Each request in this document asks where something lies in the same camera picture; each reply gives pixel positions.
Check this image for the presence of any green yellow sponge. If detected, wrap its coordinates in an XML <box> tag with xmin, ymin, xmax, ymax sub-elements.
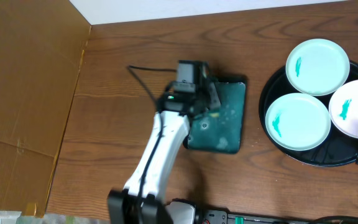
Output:
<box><xmin>209</xmin><ymin>112</ymin><xmax>220</xmax><ymax>118</ymax></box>

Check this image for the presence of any white plate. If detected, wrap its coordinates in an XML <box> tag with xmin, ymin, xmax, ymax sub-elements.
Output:
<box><xmin>285</xmin><ymin>39</ymin><xmax>350</xmax><ymax>96</ymax></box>
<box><xmin>328</xmin><ymin>80</ymin><xmax>358</xmax><ymax>138</ymax></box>
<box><xmin>264</xmin><ymin>93</ymin><xmax>331</xmax><ymax>151</ymax></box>

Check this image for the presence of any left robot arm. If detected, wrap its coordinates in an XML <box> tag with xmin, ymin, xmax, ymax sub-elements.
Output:
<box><xmin>107</xmin><ymin>60</ymin><xmax>221</xmax><ymax>224</ymax></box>

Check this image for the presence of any black rectangular water tray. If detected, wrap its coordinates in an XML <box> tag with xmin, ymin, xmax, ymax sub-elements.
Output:
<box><xmin>183</xmin><ymin>75</ymin><xmax>247</xmax><ymax>154</ymax></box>

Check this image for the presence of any cardboard sheet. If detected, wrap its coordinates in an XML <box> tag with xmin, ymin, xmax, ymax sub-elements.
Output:
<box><xmin>0</xmin><ymin>0</ymin><xmax>91</xmax><ymax>217</ymax></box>

